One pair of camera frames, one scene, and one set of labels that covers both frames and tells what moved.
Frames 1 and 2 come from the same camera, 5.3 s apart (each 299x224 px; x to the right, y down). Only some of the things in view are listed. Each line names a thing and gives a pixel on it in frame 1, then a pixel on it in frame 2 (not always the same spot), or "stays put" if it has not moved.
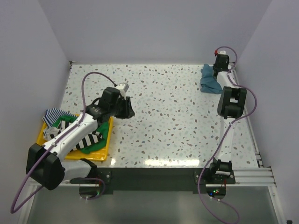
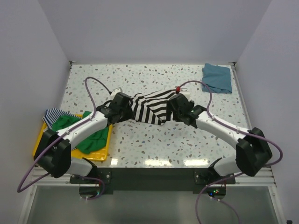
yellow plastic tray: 100,154 stays put
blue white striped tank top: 52,115 stays put
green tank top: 102,128 stays put
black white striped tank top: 51,132 -> 152,108
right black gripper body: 226,63 -> 176,116
